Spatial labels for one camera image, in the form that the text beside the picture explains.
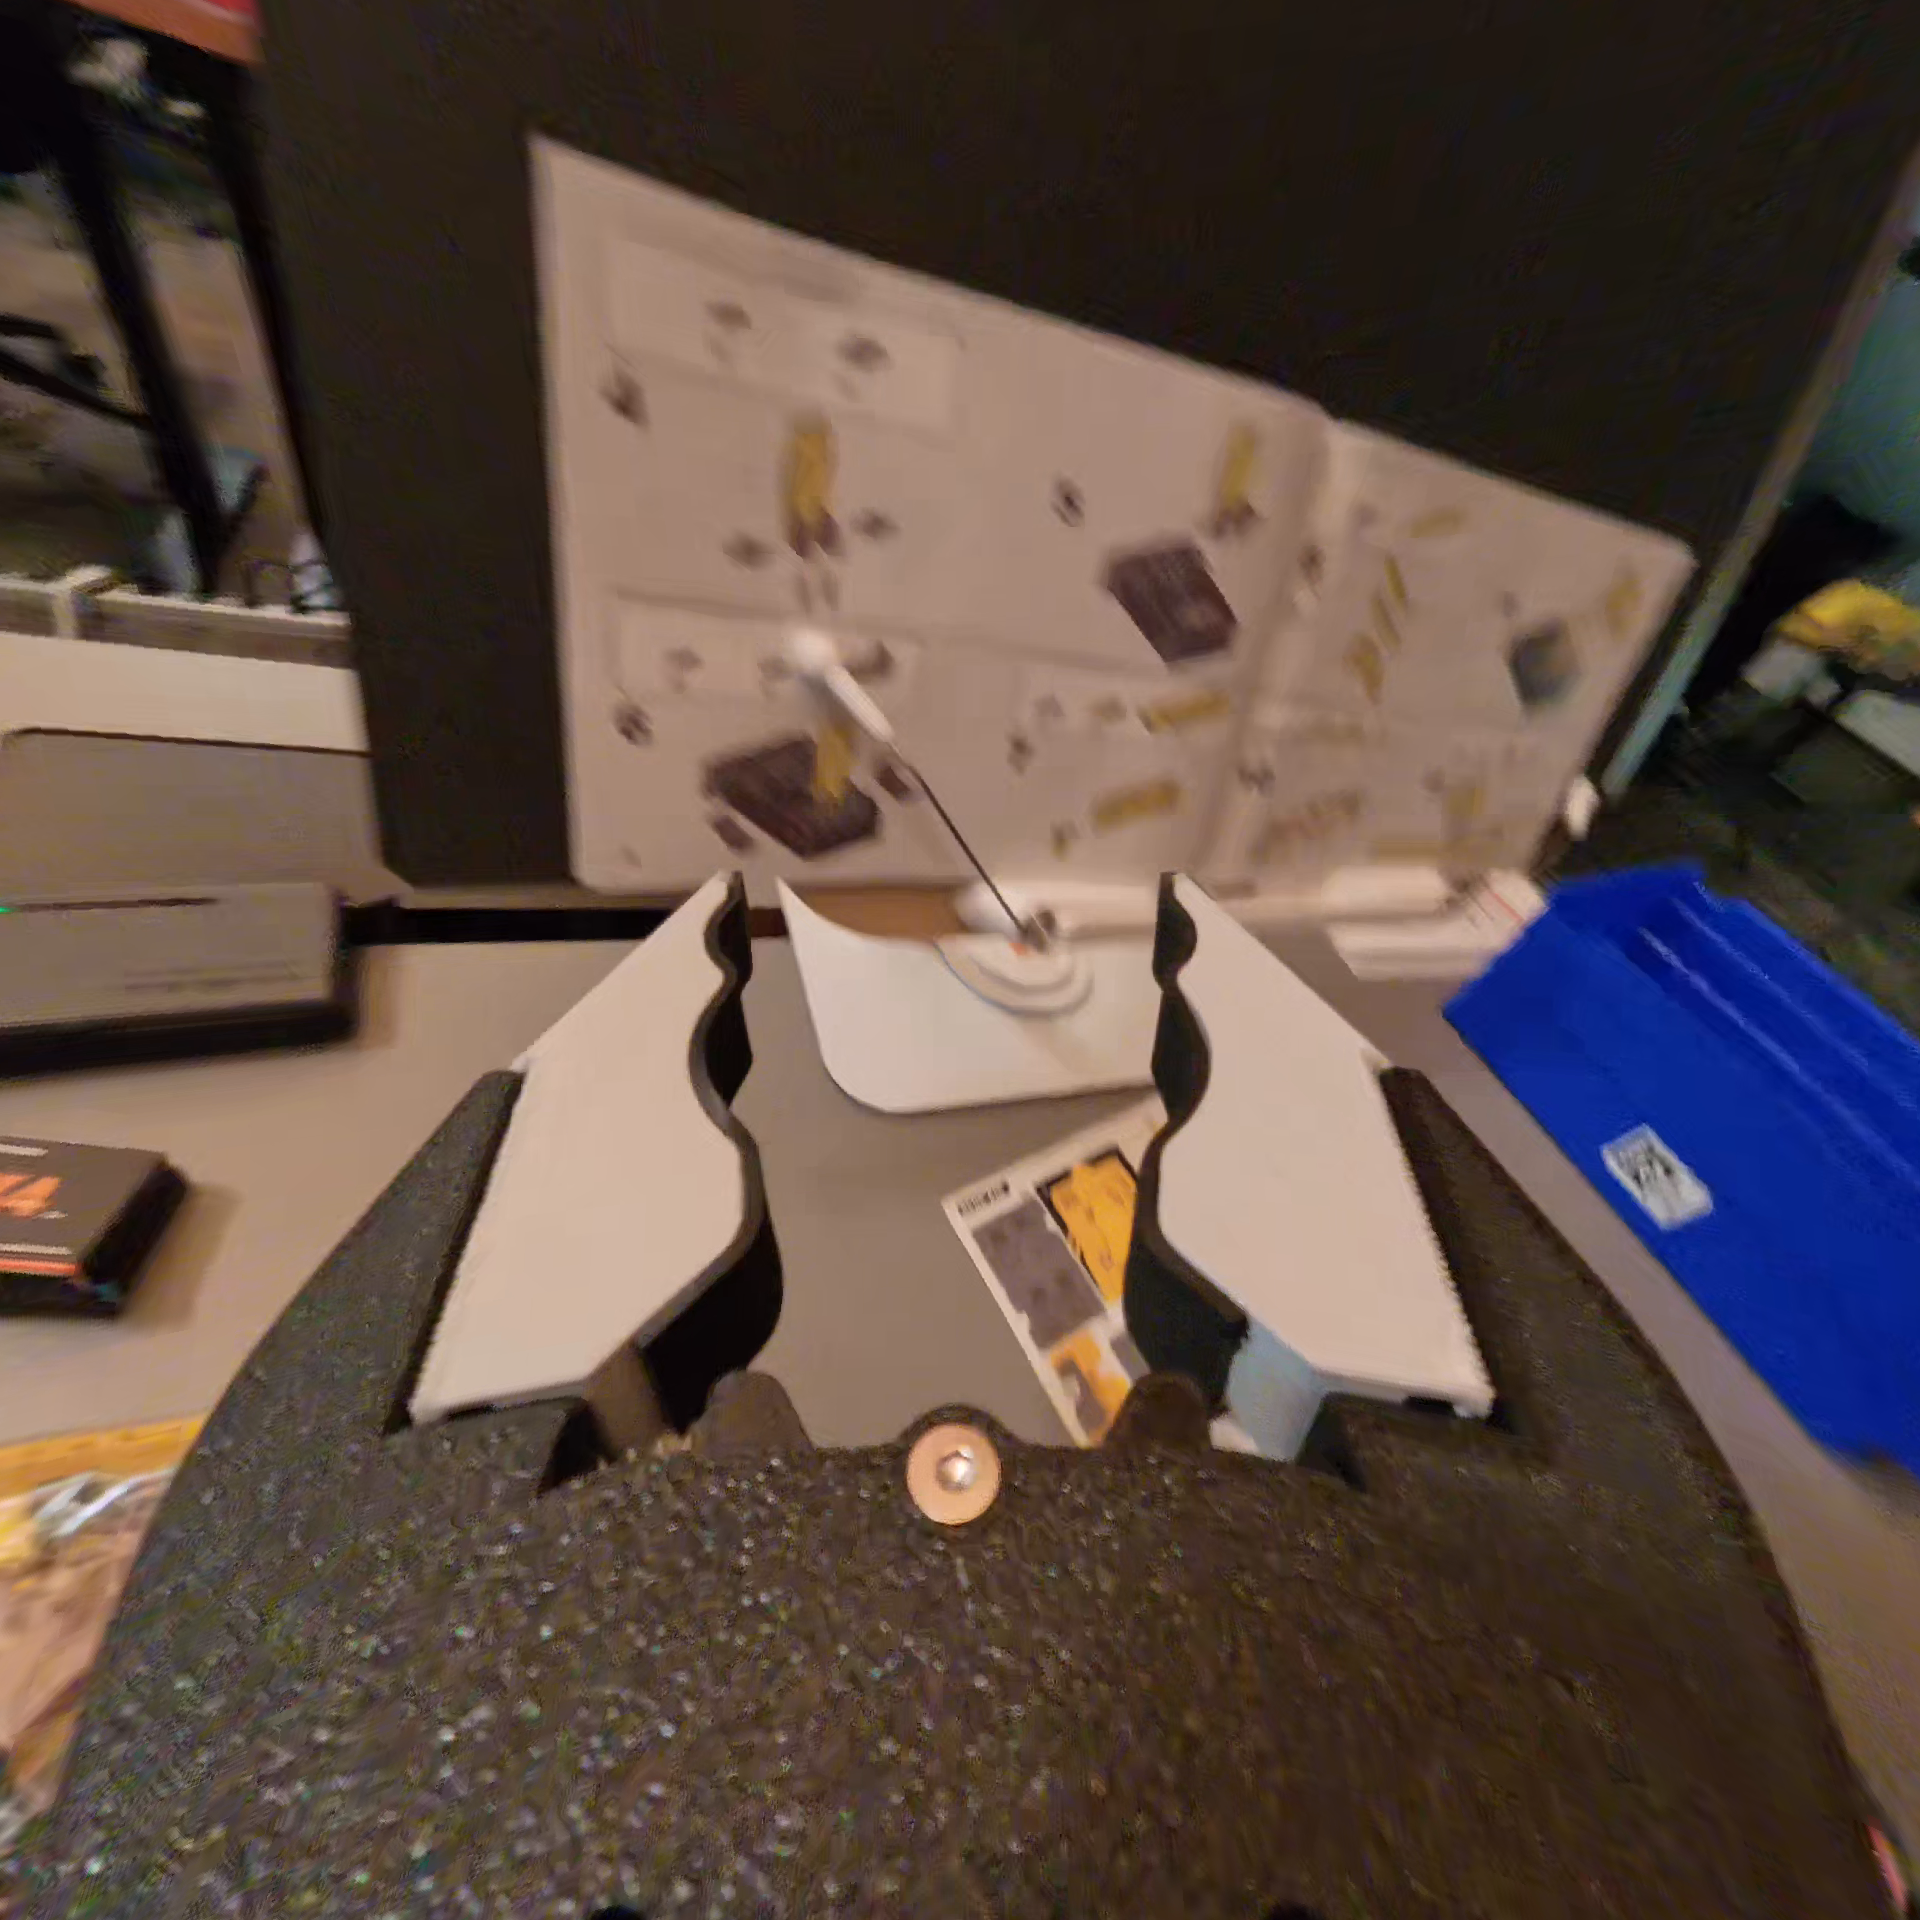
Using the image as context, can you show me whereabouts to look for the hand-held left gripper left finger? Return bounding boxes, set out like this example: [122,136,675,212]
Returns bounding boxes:
[408,873,788,1445]

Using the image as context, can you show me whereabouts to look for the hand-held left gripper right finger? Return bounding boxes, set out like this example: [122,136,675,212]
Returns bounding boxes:
[1127,873,1497,1459]

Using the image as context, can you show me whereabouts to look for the yellow grey sticker sheet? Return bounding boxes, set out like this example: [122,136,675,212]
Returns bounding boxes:
[942,1095,1264,1453]

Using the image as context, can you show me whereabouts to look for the white wooden book stand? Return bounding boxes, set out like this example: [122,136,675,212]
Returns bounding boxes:
[568,629,1545,1120]

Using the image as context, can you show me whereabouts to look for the blue plastic bin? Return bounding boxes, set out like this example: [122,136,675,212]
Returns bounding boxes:
[1444,863,1920,1479]

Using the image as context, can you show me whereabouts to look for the black box red label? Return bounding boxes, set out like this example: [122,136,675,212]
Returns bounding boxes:
[0,1135,191,1323]

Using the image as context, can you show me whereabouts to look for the bag of yellow parts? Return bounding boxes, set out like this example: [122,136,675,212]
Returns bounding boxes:
[0,1417,204,1823]

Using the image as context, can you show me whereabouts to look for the instruction booklet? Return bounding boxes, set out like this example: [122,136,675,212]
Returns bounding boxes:
[530,133,1697,902]

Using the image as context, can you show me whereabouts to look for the wooden table black legs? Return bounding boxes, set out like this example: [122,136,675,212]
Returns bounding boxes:
[0,0,322,593]

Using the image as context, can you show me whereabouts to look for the black panel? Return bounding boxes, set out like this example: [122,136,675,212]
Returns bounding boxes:
[255,0,1920,885]

